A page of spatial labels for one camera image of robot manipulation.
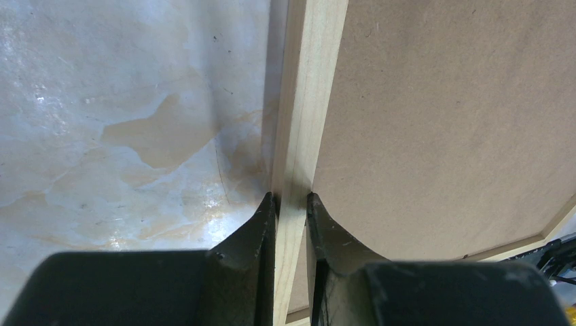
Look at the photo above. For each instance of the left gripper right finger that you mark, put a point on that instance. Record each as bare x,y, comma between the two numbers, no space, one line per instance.
350,284

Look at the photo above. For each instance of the brown backing board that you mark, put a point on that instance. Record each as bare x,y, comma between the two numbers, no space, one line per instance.
450,126

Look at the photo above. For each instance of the wooden picture frame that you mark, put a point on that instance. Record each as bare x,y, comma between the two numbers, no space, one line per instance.
306,112

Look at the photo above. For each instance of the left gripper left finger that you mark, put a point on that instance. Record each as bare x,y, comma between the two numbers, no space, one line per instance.
230,284

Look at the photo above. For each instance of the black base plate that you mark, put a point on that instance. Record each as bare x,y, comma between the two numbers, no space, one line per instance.
555,260

